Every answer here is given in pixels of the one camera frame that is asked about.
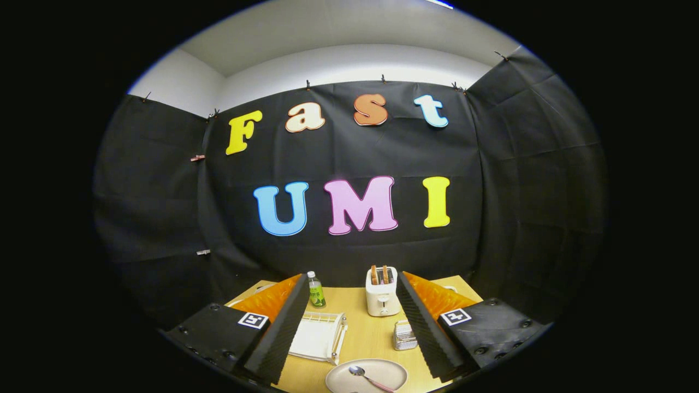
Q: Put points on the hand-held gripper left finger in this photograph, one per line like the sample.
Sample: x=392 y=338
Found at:
x=278 y=333

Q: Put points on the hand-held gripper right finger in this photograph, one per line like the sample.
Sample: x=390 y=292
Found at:
x=426 y=327

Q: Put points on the grey round plate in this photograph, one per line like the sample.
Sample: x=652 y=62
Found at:
x=385 y=372

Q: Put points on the white toaster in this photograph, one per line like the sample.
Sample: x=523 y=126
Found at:
x=382 y=300

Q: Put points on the green label drink bottle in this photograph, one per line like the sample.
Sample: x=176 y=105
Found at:
x=316 y=295

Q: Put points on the black backdrop cloth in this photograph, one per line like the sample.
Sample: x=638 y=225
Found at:
x=355 y=153

